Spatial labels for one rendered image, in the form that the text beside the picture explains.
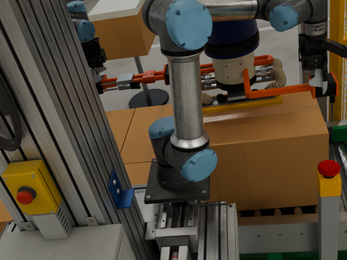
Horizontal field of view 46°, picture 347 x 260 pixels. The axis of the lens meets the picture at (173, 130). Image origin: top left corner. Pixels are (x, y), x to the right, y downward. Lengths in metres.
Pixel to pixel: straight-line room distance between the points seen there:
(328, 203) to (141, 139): 1.38
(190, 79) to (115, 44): 2.39
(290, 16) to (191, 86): 0.38
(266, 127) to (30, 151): 1.06
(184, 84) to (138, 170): 1.30
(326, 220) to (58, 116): 1.03
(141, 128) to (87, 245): 1.66
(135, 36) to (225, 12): 2.15
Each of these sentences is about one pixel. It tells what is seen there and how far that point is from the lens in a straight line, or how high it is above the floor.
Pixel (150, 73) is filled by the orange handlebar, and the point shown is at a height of 1.21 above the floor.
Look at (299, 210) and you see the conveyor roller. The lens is 1.96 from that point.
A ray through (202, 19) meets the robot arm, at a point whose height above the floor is 1.63.
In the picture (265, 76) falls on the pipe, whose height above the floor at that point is 1.13.
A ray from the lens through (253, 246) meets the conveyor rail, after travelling 1.96.
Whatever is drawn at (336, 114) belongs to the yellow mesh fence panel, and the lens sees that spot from 2.43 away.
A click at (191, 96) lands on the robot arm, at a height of 1.43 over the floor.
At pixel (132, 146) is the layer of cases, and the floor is 0.54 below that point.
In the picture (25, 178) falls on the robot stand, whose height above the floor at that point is 1.45.
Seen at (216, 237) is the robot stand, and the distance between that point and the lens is 1.36.
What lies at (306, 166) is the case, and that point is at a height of 0.79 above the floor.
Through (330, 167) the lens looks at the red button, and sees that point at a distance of 1.44.
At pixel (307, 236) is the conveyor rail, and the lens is 1.92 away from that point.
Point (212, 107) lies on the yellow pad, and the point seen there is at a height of 1.09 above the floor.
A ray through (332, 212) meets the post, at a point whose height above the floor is 0.85.
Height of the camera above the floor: 2.00
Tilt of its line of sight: 34 degrees down
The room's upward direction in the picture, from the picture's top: 14 degrees counter-clockwise
